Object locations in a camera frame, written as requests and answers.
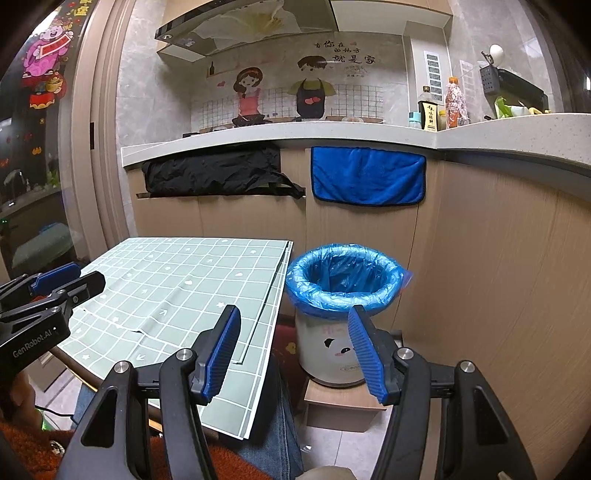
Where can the blue plastic bin liner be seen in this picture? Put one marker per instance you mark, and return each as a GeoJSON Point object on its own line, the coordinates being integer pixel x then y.
{"type": "Point", "coordinates": [300, 281]}

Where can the grey stone kitchen counter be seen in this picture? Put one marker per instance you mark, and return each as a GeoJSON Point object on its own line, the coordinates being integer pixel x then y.
{"type": "Point", "coordinates": [323, 138]}

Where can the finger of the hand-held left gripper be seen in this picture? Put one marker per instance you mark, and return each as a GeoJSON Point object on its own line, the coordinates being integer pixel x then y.
{"type": "Point", "coordinates": [83, 286]}
{"type": "Point", "coordinates": [55, 274]}

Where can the glass range hood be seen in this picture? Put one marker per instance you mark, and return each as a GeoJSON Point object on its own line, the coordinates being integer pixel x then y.
{"type": "Point", "coordinates": [240, 27]}

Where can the pink pig window sticker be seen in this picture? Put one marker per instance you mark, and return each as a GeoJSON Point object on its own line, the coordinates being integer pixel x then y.
{"type": "Point", "coordinates": [44, 55]}

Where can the black cloth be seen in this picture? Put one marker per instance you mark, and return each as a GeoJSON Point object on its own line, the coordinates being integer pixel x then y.
{"type": "Point", "coordinates": [207, 175]}

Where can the black wall switch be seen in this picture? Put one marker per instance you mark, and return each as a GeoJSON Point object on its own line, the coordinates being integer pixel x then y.
{"type": "Point", "coordinates": [92, 134]}

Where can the white vented pipe cover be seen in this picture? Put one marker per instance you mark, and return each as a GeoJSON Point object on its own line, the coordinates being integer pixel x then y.
{"type": "Point", "coordinates": [431, 69]}

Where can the person's left hand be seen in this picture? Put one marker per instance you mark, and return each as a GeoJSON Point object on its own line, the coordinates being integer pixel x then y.
{"type": "Point", "coordinates": [16, 397]}

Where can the glass sliding door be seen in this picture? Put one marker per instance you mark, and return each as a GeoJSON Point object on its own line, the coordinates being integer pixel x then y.
{"type": "Point", "coordinates": [32, 184]}

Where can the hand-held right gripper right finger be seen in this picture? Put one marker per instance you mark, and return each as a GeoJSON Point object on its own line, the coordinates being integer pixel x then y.
{"type": "Point", "coordinates": [367, 357]}

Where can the small yellow cap bottle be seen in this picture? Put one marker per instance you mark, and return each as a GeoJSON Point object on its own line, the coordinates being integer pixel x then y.
{"type": "Point", "coordinates": [442, 121]}

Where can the dark sauce bottle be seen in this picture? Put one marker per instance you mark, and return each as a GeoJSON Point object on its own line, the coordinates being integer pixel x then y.
{"type": "Point", "coordinates": [430, 115]}

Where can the white round utensil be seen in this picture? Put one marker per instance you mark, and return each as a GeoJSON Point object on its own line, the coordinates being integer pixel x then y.
{"type": "Point", "coordinates": [497, 52]}

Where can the wooden stool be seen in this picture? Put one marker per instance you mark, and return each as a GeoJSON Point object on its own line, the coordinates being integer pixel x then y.
{"type": "Point", "coordinates": [341, 408]}

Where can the black dish rack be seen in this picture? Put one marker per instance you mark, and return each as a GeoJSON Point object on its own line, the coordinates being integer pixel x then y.
{"type": "Point", "coordinates": [524, 90]}

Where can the cartoon couple wall sticker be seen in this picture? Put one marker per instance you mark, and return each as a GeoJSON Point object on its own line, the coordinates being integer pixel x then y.
{"type": "Point", "coordinates": [277, 83]}

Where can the green vegetable bag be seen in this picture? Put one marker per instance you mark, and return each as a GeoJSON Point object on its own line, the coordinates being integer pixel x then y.
{"type": "Point", "coordinates": [508, 108]}

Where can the dark red flowered mat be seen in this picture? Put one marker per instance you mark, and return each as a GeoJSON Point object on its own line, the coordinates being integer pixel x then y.
{"type": "Point", "coordinates": [288, 341]}

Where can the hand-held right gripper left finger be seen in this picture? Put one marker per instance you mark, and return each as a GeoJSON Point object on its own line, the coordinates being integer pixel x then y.
{"type": "Point", "coordinates": [221, 357]}

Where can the light wood kitchen cabinet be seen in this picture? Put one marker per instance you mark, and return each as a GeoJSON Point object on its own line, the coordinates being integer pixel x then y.
{"type": "Point", "coordinates": [485, 254]}

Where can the blue towel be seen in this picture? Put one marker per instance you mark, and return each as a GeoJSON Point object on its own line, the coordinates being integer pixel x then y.
{"type": "Point", "coordinates": [369, 177]}

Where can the wall cabinet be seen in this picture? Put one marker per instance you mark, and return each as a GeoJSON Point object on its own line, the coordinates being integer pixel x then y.
{"type": "Point", "coordinates": [392, 14]}

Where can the green grid tablecloth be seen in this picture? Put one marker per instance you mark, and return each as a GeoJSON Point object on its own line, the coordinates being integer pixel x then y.
{"type": "Point", "coordinates": [184, 277]}

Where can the green plastic bag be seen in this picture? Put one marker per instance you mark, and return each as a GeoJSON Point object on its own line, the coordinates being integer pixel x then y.
{"type": "Point", "coordinates": [45, 417]}

